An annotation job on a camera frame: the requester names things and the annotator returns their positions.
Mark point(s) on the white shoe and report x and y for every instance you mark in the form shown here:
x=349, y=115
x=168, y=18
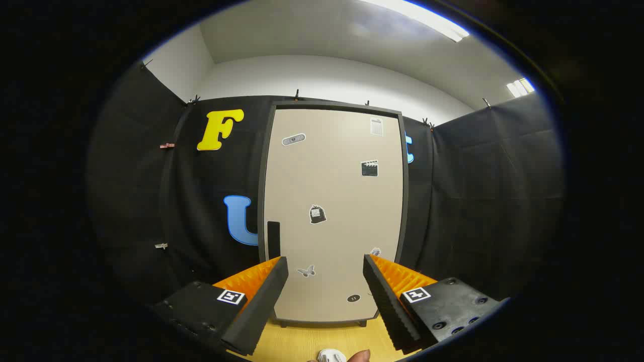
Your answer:
x=332, y=356

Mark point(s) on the small ceiling light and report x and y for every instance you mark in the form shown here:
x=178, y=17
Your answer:
x=519, y=87

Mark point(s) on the black backdrop cloth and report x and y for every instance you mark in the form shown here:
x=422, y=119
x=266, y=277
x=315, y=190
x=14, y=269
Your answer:
x=478, y=201

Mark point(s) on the long ceiling light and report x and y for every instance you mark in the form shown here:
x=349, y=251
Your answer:
x=427, y=20

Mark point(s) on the dark grey shoe cabinet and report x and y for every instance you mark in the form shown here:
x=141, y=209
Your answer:
x=337, y=105

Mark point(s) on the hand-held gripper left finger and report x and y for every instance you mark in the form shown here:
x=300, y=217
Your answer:
x=261, y=301

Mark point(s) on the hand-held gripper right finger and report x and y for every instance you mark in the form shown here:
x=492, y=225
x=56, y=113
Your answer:
x=390, y=301

